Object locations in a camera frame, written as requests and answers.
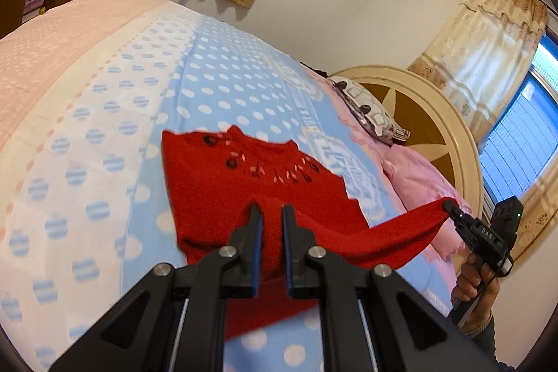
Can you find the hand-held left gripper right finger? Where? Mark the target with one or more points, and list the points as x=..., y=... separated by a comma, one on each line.
x=285, y=250

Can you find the cream wooden headboard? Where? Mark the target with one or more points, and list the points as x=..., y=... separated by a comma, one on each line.
x=440, y=123

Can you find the person's right forearm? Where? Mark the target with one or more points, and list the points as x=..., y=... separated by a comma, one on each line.
x=495, y=348

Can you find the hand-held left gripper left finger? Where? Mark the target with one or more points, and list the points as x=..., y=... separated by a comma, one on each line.
x=259, y=250

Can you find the narrow beige floral curtain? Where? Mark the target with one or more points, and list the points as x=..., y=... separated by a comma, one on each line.
x=479, y=49

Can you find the pink pillow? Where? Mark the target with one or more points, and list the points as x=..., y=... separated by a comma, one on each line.
x=414, y=180

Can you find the person's right hand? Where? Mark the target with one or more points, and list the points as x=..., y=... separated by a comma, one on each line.
x=468, y=282

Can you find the white radiator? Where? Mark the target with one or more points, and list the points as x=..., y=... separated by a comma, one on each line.
x=487, y=202

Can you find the patterned pillow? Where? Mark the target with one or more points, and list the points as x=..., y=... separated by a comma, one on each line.
x=370, y=110

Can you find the polka dot bed sheet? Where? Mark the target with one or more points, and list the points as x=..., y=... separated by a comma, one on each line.
x=109, y=115

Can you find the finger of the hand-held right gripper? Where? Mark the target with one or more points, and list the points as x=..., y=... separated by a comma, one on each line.
x=454, y=219
x=457, y=211

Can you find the window with blue mesh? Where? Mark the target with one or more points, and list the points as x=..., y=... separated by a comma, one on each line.
x=514, y=136

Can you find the red knitted sweater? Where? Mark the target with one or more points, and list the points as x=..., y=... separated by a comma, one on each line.
x=209, y=171

